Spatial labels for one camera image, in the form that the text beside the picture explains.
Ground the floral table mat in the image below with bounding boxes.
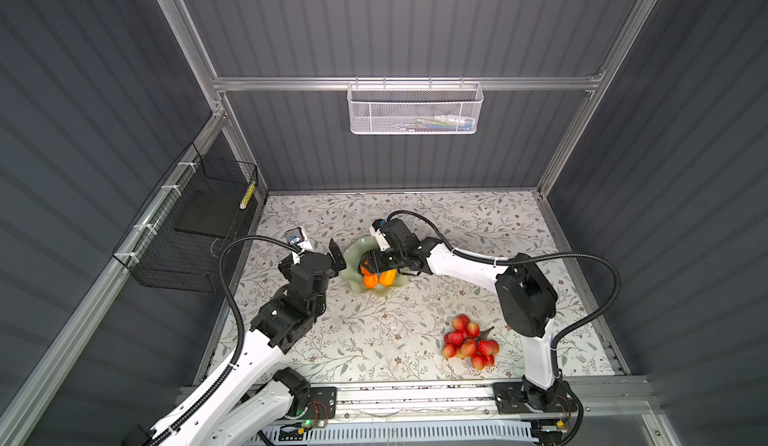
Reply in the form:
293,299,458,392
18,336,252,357
206,190,616,386

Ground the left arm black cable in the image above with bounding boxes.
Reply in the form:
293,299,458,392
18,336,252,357
143,235,301,446

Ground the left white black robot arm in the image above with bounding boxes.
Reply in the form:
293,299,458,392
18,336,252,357
122,241,346,445

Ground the yellow marker in basket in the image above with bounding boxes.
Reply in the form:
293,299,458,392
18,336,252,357
239,181,256,210

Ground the green scalloped fruit bowl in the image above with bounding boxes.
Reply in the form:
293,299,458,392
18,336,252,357
341,235,409,297

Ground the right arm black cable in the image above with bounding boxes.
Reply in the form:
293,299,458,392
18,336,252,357
385,209,623,357

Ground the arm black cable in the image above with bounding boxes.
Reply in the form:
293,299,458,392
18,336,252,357
385,209,623,357
143,235,301,446

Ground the black wire basket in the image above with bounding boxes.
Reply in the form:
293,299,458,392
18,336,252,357
113,144,259,293

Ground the large fake orange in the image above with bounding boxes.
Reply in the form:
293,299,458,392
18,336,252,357
360,260,379,289

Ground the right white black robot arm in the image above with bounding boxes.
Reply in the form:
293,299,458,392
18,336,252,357
361,219,562,411

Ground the red fake grape bunch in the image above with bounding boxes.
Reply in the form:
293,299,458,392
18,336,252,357
441,314,500,371

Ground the yellow fake squash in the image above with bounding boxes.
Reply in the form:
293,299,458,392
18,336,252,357
378,269,397,287

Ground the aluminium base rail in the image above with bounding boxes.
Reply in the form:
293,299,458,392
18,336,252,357
173,376,661,429

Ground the white wire mesh basket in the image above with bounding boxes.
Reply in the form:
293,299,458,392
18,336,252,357
346,82,484,135

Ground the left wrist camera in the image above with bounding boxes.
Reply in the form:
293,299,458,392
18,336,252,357
284,227,314,251

